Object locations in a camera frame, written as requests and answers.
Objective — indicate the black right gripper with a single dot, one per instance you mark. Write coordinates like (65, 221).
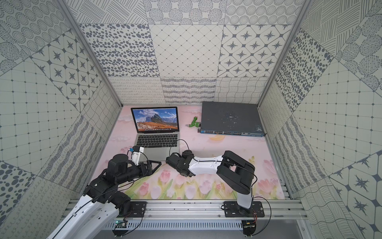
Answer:
(185, 154)

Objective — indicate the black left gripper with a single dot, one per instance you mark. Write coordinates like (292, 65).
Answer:
(146, 167)

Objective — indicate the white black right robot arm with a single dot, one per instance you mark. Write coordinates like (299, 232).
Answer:
(236, 172)

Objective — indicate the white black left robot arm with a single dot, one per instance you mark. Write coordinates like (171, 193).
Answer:
(101, 201)

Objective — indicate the silver open laptop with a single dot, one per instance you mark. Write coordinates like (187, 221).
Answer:
(158, 131)

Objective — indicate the green crimping tool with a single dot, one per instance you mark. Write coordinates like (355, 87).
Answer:
(194, 123)

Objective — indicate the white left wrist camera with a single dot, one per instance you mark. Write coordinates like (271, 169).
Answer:
(136, 153)

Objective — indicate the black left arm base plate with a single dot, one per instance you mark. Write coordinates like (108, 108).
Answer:
(134, 209)

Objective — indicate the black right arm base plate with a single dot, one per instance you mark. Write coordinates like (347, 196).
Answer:
(233, 210)

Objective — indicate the dark grey network switch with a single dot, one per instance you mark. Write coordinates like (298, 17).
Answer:
(238, 119)

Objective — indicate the aluminium mounting rail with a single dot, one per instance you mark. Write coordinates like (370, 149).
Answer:
(212, 209)

